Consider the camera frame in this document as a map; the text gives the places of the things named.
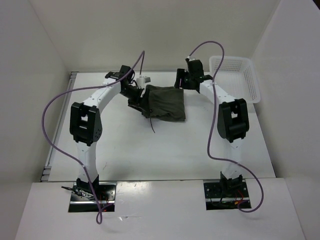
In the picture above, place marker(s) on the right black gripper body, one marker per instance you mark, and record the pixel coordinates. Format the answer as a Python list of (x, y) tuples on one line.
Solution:
[(188, 77)]

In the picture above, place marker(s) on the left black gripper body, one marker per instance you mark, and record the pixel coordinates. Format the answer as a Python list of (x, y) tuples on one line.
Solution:
[(133, 94)]

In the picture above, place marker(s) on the dark green shorts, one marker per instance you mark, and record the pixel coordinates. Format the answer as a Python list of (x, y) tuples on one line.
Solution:
[(161, 103)]

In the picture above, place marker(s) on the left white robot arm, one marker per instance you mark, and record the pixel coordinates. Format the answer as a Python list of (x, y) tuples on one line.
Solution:
[(86, 124)]

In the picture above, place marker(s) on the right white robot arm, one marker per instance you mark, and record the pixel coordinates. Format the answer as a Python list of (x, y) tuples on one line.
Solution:
[(230, 119)]

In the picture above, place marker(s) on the white perforated plastic basket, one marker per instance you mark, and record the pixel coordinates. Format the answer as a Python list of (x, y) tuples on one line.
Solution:
[(237, 76)]

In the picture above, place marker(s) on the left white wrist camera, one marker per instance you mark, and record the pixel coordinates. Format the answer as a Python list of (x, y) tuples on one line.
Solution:
[(141, 81)]

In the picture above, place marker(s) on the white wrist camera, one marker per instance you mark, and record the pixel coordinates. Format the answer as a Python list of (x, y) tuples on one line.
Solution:
[(141, 81), (190, 58)]

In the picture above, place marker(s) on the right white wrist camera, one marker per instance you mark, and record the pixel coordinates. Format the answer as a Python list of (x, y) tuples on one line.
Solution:
[(190, 58)]

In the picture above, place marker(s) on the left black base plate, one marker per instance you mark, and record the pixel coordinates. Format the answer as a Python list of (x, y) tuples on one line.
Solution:
[(82, 202)]

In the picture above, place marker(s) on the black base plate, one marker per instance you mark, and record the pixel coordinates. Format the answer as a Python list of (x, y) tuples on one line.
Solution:
[(218, 199), (82, 202)]

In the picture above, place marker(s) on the aluminium table edge rail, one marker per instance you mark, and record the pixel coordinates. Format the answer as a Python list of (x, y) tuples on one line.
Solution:
[(55, 139)]

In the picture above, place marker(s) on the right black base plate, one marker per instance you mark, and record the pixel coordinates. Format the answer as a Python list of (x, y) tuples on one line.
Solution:
[(218, 199)]

